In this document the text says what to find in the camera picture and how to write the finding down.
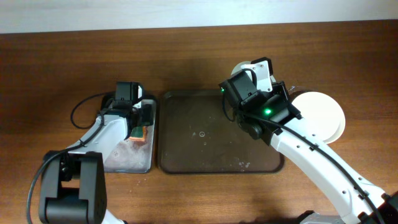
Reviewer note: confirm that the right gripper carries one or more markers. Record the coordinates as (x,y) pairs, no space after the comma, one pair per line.
(278,90)

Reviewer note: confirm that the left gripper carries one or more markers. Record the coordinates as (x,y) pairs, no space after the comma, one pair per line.
(147,114)

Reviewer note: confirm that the green orange sponge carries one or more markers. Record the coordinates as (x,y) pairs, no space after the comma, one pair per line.
(138,134)

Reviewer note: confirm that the pale green plate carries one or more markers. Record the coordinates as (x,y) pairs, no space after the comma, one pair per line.
(315,107)
(263,69)

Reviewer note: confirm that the pink white plate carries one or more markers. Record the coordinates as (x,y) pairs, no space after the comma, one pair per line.
(335,126)

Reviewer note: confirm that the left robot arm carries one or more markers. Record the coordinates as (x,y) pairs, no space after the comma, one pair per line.
(120,140)

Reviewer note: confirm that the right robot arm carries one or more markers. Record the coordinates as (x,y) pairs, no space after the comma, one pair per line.
(356,199)

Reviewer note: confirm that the black soapy water tray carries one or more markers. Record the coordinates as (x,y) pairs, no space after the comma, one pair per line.
(134,157)

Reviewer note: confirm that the brown serving tray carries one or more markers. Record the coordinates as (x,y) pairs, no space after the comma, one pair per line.
(195,137)

